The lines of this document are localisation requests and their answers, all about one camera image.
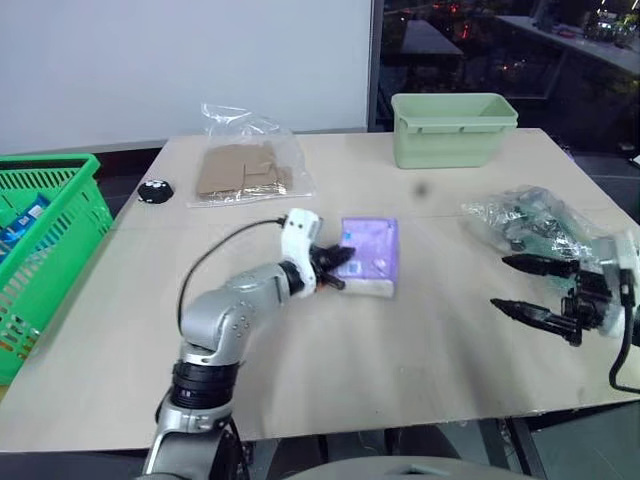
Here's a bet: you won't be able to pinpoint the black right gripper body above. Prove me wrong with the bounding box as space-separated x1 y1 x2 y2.
558 268 615 348

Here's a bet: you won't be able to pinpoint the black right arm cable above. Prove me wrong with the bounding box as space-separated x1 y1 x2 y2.
607 268 640 395

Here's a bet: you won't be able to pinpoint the dark window frame post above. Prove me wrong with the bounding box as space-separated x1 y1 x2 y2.
366 0 385 134

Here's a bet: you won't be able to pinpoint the black round puck white dots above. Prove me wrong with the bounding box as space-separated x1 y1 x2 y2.
137 178 175 205

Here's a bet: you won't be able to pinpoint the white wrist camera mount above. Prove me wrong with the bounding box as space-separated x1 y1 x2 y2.
278 208 325 300
588 228 640 340

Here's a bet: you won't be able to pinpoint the bright green lattice basket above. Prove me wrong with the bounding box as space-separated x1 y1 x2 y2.
0 153 116 387

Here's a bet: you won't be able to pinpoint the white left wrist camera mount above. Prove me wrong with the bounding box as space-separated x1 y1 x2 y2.
278 208 325 300

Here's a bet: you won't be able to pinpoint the cluttered background counter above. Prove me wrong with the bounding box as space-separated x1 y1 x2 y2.
493 0 640 77

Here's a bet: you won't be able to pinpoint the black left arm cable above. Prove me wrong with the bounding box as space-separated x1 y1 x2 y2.
178 215 289 326

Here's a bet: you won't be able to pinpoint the dark background table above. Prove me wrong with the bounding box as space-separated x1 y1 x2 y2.
398 18 467 59

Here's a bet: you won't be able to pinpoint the pale green plastic bin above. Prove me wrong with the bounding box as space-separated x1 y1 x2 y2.
390 91 519 171

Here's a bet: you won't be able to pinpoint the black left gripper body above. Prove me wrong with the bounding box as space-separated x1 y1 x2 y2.
308 245 335 290

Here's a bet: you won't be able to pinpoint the blue packet with white label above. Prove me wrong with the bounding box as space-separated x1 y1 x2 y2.
0 193 52 247

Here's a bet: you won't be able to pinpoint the purple tissue pack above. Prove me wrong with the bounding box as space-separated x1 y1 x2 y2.
335 215 402 300

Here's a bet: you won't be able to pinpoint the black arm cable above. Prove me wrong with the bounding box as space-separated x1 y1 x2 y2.
607 268 640 395
178 215 289 326

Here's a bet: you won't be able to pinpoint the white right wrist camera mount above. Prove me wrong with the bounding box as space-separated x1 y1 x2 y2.
588 228 640 340

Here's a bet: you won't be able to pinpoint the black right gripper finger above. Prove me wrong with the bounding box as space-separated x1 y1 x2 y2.
500 253 585 280
489 297 572 335

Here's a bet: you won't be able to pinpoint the black table frame leg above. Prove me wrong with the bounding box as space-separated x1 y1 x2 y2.
478 413 549 480

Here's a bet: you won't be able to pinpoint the clear bag with cardboard pieces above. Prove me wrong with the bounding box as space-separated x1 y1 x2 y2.
185 101 320 210

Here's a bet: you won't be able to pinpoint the clear bag with dark parts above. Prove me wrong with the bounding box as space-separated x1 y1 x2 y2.
459 185 620 267

